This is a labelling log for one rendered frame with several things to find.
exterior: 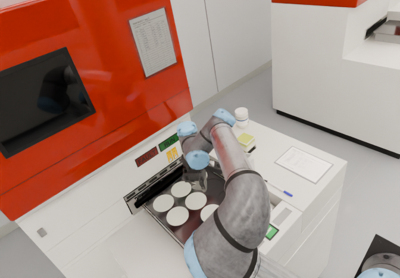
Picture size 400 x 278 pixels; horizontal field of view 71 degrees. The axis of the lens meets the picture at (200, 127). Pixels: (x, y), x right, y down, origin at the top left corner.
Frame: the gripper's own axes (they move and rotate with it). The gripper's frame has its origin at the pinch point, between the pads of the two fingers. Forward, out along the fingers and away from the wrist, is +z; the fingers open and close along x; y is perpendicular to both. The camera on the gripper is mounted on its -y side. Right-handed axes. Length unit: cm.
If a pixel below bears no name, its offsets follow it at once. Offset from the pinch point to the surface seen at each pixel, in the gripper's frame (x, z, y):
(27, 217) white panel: 28, -20, 59
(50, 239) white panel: 27, -5, 59
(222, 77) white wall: -249, 71, 12
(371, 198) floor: -71, 97, -108
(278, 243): 23.2, 3.4, -28.4
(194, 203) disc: 1.9, 7.4, 6.1
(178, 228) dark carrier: 14.7, 7.4, 11.7
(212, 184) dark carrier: -9.2, 7.5, -1.0
